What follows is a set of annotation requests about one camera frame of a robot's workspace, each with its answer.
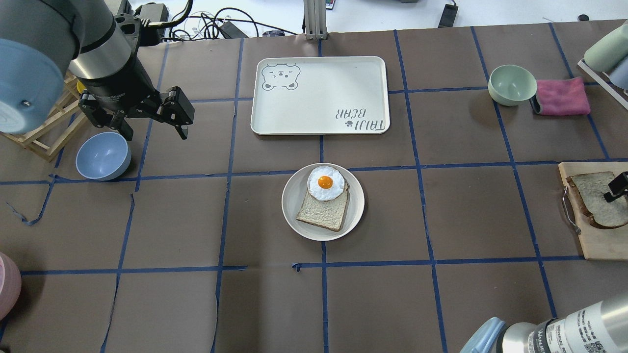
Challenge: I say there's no yellow cup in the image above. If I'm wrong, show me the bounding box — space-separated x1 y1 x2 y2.
76 77 86 98

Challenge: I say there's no wooden cutting board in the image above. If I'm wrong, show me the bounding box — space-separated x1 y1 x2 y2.
558 162 628 260

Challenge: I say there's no white wire mug rack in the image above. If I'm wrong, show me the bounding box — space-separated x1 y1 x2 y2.
577 59 628 110

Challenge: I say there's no bread slice on plate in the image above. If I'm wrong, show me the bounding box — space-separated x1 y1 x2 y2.
296 185 349 232

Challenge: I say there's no aluminium frame post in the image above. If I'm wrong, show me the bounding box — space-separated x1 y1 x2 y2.
303 0 328 40

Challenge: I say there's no wooden rack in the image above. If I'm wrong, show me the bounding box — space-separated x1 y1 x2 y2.
2 71 88 162

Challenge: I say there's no blue mug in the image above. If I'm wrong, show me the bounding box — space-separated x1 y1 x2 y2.
609 56 628 90

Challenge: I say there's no white bear tray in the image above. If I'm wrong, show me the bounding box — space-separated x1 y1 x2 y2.
250 56 391 135

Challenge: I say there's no cream round plate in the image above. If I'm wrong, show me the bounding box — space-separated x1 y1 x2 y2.
281 163 366 241

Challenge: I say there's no pink bowl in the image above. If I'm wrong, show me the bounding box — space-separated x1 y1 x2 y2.
0 252 22 320

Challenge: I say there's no green mug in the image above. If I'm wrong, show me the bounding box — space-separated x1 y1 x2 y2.
583 22 628 72

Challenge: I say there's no fried egg toy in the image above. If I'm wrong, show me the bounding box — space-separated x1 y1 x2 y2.
307 165 345 202

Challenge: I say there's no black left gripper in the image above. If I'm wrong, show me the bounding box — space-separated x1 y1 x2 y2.
78 74 195 141

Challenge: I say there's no pink cloth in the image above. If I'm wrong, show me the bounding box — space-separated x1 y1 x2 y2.
529 77 591 116

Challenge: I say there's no green bowl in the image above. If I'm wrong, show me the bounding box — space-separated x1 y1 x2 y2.
488 65 538 106

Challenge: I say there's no blue bowl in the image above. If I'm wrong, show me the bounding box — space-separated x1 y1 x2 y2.
76 131 132 181

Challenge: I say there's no brown crust bread slice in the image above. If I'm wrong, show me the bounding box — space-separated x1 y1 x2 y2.
566 171 628 229

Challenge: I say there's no black power adapter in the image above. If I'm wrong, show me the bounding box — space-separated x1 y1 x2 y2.
438 2 458 27

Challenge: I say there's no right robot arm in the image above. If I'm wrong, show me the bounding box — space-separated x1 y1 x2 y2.
462 162 627 353

